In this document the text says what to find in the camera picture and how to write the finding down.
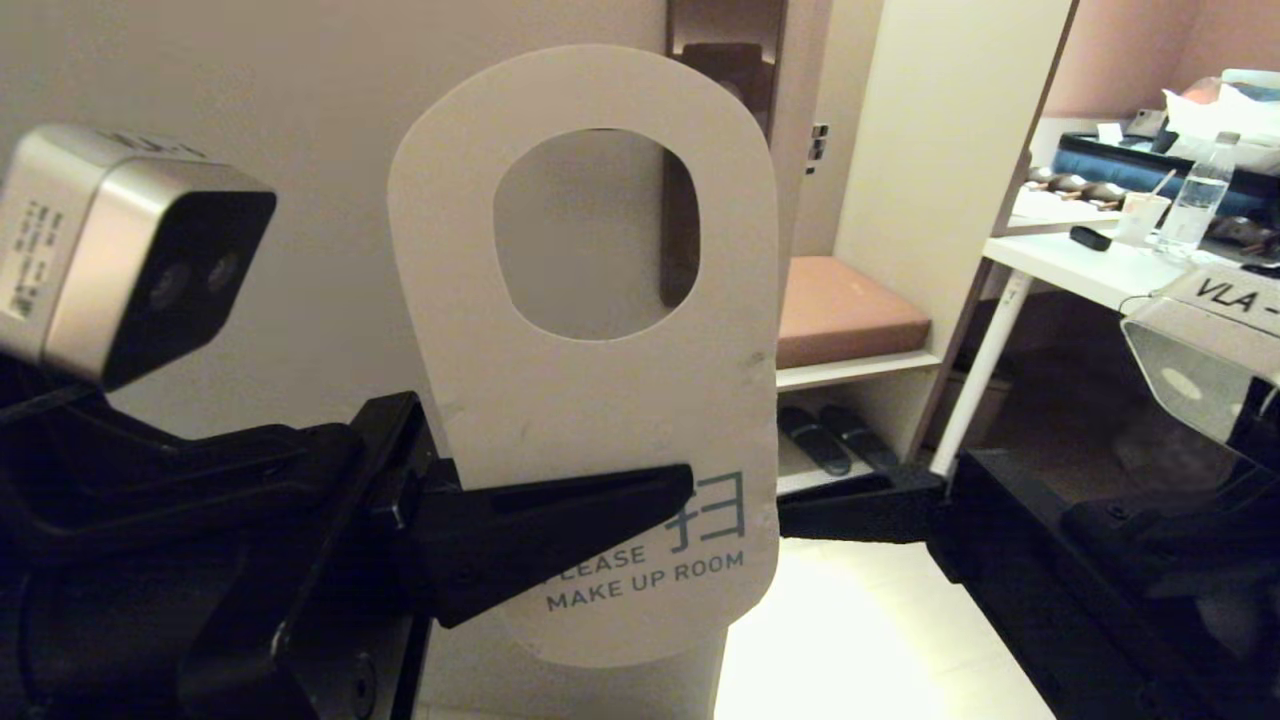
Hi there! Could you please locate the white door hanger sign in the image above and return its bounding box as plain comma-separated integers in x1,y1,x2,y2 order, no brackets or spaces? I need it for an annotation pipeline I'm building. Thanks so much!
387,43,781,669

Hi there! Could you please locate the grey waste bin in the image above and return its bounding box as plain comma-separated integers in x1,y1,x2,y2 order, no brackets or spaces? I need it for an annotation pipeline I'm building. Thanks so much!
945,372,1011,451

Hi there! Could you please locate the bronze door lock plate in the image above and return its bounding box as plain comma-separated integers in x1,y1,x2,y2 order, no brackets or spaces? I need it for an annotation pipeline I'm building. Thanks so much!
660,0,789,309

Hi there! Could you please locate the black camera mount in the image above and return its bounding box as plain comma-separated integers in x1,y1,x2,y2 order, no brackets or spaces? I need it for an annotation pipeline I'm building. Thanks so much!
1060,400,1280,601
0,380,366,571

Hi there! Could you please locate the beige wooden door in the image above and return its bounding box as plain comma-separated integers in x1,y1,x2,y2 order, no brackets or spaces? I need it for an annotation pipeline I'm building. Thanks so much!
0,0,833,720

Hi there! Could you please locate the white table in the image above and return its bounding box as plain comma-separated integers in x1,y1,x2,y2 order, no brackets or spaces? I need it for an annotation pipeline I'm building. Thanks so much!
930,230,1280,481

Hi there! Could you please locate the white shelf cabinet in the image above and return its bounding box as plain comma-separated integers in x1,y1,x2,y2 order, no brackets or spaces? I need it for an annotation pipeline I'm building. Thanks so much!
775,0,1079,496

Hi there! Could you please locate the black slipper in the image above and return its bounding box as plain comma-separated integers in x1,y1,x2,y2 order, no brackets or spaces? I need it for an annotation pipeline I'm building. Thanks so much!
820,403,901,473
778,405,853,478

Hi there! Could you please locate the clear plastic water bottle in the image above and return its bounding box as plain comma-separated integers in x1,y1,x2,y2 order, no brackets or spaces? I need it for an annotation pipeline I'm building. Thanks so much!
1150,133,1237,263

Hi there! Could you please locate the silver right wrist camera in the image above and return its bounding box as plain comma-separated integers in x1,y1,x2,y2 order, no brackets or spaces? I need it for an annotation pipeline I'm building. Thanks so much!
1120,262,1280,446

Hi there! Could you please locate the white plastic bag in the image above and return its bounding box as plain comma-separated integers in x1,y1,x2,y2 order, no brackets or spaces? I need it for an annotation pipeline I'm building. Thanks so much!
1160,72,1280,179

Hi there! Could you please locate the blue suitcase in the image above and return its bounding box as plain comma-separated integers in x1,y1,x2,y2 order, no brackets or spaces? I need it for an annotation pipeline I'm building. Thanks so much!
1050,135,1280,226

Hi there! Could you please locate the white paper cup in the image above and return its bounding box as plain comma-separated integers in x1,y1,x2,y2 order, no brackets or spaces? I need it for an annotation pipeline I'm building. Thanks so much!
1112,193,1169,249

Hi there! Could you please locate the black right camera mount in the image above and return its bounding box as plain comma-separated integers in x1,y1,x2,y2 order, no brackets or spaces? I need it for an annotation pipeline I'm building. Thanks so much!
1060,400,1280,601

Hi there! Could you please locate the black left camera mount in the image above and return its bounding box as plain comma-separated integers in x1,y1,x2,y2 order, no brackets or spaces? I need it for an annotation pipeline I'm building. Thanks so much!
0,380,366,571

